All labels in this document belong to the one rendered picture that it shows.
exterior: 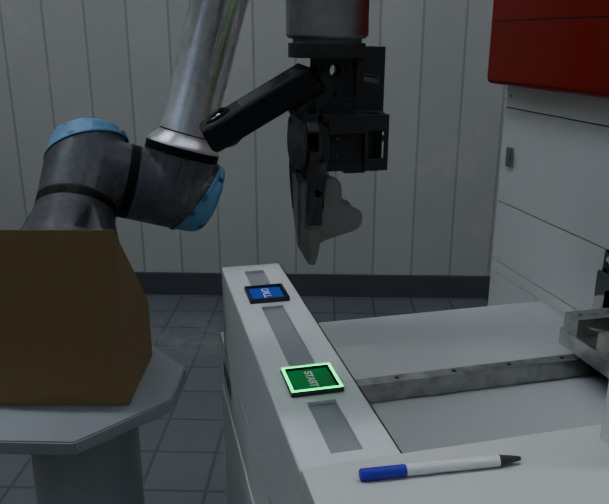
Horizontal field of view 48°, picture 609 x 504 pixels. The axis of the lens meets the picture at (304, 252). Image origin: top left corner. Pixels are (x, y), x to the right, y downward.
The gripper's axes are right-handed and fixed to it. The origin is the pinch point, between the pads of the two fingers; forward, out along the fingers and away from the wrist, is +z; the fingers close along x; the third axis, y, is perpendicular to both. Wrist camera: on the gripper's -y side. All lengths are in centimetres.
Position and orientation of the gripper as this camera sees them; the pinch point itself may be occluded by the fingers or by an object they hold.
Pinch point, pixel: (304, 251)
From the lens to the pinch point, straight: 67.8
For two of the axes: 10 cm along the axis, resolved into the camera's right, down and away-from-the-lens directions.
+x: -2.3, -3.0, 9.3
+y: 9.7, -0.7, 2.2
